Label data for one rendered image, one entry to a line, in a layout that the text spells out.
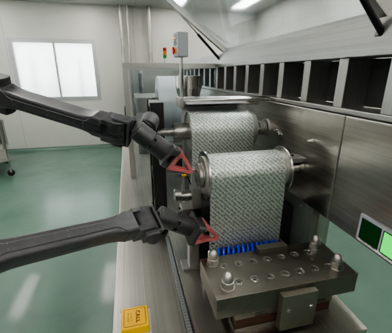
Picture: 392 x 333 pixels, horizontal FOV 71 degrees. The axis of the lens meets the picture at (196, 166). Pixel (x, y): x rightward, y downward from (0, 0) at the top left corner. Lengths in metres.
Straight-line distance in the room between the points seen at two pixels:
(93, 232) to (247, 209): 0.44
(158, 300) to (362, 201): 0.62
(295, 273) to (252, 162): 0.32
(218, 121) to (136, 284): 0.61
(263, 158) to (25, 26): 6.04
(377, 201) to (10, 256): 0.77
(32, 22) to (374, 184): 6.28
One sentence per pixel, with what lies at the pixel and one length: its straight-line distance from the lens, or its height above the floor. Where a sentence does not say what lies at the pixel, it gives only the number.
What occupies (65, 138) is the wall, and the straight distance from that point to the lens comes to 6.53.
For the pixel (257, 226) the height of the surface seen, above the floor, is 1.09.
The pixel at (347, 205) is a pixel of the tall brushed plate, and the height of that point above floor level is 1.22.
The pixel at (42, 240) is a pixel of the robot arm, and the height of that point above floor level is 1.23.
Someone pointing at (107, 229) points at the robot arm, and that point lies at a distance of 0.67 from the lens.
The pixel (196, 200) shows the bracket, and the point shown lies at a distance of 0.87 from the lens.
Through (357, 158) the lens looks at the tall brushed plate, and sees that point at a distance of 0.78.
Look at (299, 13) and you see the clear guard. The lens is 0.97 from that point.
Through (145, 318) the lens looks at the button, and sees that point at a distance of 0.84.
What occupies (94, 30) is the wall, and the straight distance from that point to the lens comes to 6.32.
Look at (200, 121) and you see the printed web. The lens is 0.98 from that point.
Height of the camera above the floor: 1.54
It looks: 19 degrees down
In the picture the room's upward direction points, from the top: straight up
